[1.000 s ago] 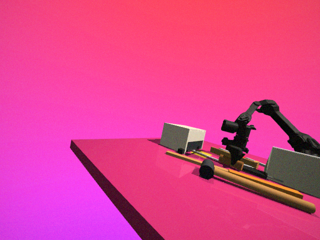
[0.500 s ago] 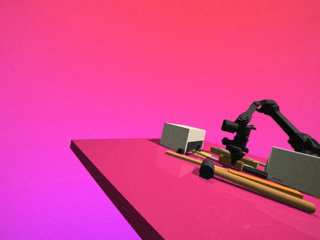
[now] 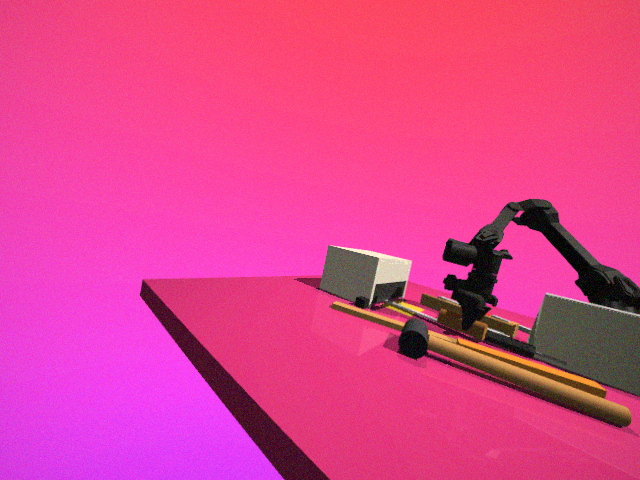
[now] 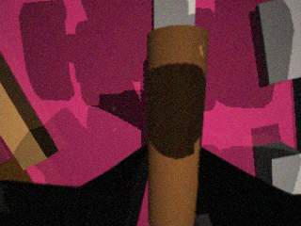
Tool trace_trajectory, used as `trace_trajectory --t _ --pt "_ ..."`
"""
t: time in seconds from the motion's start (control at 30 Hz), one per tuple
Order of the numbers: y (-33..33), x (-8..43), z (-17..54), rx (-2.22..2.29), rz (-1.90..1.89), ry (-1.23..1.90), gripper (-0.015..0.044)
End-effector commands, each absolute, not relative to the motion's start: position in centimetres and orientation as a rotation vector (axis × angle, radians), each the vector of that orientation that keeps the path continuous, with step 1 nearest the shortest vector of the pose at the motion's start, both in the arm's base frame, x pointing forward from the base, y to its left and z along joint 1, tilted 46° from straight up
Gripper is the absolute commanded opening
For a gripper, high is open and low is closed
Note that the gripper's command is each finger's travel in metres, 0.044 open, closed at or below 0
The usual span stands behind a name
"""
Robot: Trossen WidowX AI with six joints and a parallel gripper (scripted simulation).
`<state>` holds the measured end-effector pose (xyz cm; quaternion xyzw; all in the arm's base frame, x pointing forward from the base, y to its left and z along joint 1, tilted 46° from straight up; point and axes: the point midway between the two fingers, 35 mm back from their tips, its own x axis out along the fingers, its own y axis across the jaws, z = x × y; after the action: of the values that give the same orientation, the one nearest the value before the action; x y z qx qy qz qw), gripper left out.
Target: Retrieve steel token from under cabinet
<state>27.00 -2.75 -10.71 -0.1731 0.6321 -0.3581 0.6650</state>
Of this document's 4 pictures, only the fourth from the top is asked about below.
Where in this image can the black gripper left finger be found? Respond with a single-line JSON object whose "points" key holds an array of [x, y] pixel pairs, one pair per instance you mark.
{"points": [[112, 199]]}

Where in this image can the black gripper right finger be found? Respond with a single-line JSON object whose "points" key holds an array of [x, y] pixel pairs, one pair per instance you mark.
{"points": [[235, 198]]}

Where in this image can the black-handled metal rod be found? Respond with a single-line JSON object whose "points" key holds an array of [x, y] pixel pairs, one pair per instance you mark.
{"points": [[201, 213]]}

